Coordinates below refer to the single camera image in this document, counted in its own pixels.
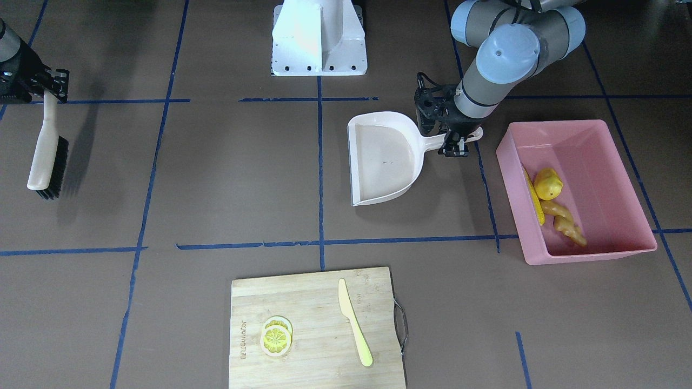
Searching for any pink plastic bin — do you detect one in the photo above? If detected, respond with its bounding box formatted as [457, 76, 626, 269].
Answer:
[496, 120, 657, 265]

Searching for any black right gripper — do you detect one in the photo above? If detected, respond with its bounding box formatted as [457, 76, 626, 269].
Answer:
[1, 46, 70, 104]

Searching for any beige plastic dustpan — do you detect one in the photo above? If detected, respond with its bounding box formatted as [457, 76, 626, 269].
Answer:
[348, 111, 483, 206]

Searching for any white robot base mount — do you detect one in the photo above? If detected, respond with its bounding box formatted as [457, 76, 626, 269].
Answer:
[270, 1, 368, 77]

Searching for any bottom lemon slice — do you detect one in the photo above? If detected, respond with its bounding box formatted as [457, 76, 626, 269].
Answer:
[263, 316, 292, 334]

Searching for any white brush with dark bristles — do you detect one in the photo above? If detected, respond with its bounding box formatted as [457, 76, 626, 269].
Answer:
[26, 92, 69, 201]

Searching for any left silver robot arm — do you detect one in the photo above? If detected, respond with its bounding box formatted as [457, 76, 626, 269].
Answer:
[414, 1, 586, 157]

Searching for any top lemon slice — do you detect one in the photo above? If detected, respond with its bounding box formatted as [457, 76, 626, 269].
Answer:
[260, 325, 292, 357]

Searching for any yellow plastic knife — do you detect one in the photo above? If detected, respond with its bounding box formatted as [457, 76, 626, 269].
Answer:
[337, 278, 374, 367]

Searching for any yellow corn cob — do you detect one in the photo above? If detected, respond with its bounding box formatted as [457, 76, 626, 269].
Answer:
[522, 167, 545, 226]

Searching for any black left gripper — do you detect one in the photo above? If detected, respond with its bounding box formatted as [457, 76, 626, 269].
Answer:
[414, 73, 470, 157]

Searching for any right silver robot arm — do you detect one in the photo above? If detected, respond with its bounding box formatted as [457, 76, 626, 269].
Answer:
[1, 20, 69, 104]

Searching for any tan ginger root toy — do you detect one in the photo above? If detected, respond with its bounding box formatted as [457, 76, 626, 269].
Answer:
[540, 200, 588, 247]

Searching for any bamboo cutting board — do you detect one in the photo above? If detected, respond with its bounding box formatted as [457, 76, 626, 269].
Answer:
[228, 267, 406, 388]

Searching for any lemon slice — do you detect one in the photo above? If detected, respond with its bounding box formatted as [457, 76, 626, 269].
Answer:
[260, 325, 292, 357]
[263, 316, 292, 334]

